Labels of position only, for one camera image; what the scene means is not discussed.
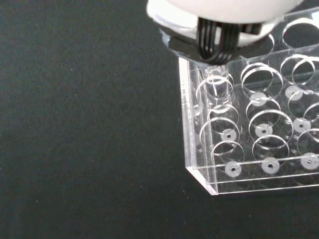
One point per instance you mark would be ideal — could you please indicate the black bench cloth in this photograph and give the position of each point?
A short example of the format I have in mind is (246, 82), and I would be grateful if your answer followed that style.
(87, 124)

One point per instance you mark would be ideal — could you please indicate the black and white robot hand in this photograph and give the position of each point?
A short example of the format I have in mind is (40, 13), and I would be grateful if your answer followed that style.
(224, 22)

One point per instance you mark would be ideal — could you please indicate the clear acrylic test tube rack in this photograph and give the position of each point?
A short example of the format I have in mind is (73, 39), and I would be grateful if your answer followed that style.
(251, 129)

